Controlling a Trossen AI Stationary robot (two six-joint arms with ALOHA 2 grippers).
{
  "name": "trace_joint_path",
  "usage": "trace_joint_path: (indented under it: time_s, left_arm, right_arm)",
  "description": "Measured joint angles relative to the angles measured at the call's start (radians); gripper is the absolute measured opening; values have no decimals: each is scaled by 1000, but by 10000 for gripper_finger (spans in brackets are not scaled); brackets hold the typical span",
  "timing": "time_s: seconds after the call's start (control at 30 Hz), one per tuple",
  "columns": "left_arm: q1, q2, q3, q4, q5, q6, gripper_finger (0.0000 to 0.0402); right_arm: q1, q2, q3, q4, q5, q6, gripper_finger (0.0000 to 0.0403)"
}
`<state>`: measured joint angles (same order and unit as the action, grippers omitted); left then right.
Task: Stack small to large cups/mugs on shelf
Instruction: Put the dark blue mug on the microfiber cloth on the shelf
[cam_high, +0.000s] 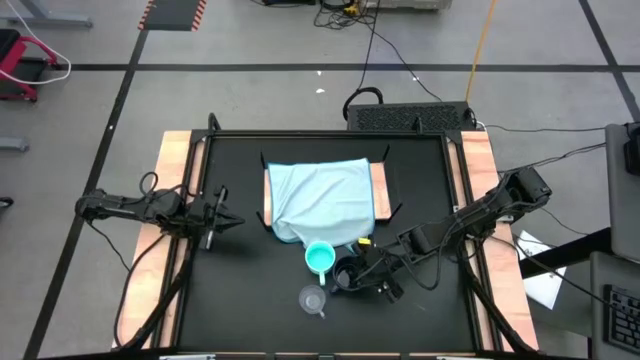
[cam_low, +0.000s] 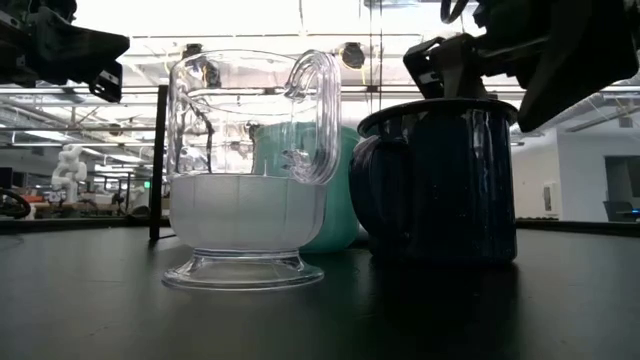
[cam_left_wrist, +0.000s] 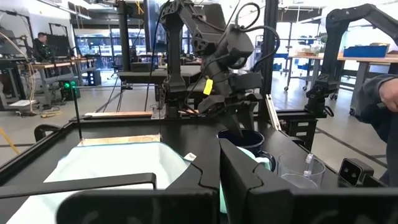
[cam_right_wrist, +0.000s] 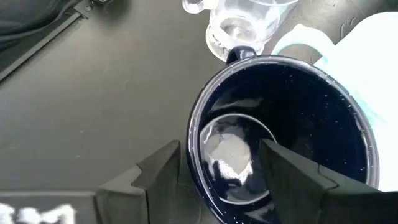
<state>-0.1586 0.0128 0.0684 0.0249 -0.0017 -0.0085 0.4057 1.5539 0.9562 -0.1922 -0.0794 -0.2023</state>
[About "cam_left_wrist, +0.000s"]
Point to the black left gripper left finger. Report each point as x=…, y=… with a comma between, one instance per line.
x=186, y=205

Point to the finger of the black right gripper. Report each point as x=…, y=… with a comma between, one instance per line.
x=249, y=116
x=232, y=123

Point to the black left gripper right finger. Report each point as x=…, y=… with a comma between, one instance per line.
x=264, y=202

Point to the navy blue mug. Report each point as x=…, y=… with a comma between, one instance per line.
x=252, y=144

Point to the teal plastic cup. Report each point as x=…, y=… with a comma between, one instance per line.
x=259, y=159

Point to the black background robot arm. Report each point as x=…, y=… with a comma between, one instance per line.
x=335, y=37

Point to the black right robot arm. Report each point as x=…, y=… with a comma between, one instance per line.
x=174, y=46

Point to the yellow tag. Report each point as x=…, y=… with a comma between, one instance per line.
x=208, y=87

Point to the clear plastic measuring cup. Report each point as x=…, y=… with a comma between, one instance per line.
x=298, y=172

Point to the light blue cloth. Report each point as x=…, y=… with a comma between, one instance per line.
x=118, y=161

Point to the black background table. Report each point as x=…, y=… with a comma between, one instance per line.
x=155, y=74

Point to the wooden cutting board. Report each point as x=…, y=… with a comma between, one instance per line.
x=118, y=140

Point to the standing person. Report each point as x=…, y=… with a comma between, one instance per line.
x=373, y=102

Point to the wooden workbench with grey legs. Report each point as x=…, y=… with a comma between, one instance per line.
x=367, y=59

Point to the blue storage bin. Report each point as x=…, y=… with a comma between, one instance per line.
x=365, y=51

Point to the person's hand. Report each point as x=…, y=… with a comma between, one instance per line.
x=390, y=93

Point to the computer with green lights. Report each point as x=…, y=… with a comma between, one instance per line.
x=69, y=90

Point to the seated person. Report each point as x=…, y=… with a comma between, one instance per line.
x=42, y=46

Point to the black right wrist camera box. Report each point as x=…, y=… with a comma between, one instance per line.
x=236, y=43

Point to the black frame post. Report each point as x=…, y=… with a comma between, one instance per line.
x=124, y=37
x=270, y=46

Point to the black table-level camera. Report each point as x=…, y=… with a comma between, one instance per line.
x=353, y=171

